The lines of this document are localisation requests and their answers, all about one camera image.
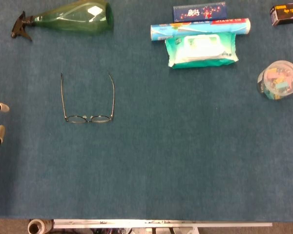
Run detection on green plastic spray bottle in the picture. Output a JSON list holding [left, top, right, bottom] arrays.
[[10, 0, 114, 41]]

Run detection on green wet wipes pack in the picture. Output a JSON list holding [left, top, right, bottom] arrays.
[[165, 32, 239, 70]]

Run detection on thin wire-frame eyeglasses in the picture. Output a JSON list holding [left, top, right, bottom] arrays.
[[60, 71, 116, 124]]

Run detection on long dark blue box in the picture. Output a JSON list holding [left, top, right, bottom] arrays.
[[173, 1, 228, 22]]

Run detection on aluminium table edge rail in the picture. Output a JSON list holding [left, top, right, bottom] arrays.
[[53, 218, 273, 229]]

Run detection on blue white cling film roll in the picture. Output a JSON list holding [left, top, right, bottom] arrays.
[[150, 18, 251, 42]]

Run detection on small black cardboard box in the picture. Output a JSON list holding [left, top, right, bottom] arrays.
[[270, 2, 293, 27]]

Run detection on grey tape roll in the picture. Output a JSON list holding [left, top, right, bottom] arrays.
[[27, 218, 54, 234]]

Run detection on clear jar of binder clips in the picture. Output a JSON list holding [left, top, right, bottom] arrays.
[[257, 60, 293, 100]]

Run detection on blue felt table cloth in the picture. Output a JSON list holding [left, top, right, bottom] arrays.
[[0, 0, 293, 222]]

